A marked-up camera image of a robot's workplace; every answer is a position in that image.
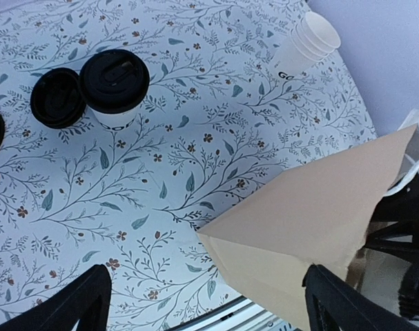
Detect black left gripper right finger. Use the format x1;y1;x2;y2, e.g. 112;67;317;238
302;265;419;331

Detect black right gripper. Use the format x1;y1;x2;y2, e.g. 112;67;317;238
365;172;419;319

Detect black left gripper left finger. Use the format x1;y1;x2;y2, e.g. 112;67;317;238
0;265;112;331

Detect brown paper bag white handles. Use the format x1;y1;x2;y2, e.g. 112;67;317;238
197;125;419;330

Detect white paper coffee cup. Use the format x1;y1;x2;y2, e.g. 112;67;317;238
88;104;138;132

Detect black plastic cup lid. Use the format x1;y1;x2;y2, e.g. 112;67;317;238
79;49;150;114

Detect stack of black cup lids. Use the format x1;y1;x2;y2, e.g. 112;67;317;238
30;68;86;129

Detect floral patterned table mat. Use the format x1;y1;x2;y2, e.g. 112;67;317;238
0;1;376;330

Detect stack of white paper cups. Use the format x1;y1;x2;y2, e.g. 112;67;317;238
269;11;341;81

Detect aluminium front rail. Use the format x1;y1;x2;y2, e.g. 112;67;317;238
168;297;298;331

